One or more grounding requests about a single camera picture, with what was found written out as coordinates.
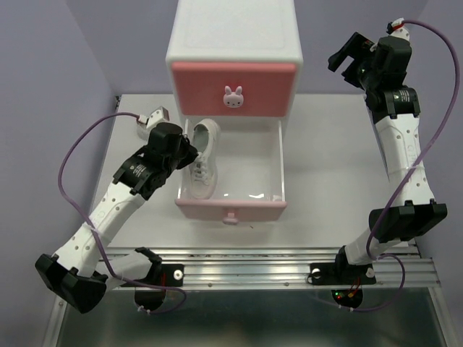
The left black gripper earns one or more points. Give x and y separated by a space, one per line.
191 153

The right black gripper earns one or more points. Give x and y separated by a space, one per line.
353 47

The white sneaker front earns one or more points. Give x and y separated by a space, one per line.
203 172

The white sneaker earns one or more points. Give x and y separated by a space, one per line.
142 131
203 172

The pink top drawer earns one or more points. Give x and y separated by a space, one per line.
233 89

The light pink bottom drawer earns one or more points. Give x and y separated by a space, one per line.
250 186

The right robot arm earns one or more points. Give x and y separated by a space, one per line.
413 210

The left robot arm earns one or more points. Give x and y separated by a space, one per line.
80 271

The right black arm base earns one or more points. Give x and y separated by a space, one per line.
346 280

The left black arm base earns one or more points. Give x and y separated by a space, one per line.
160 279

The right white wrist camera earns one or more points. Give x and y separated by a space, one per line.
397 29

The aluminium mounting rail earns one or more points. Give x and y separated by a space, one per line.
287 268

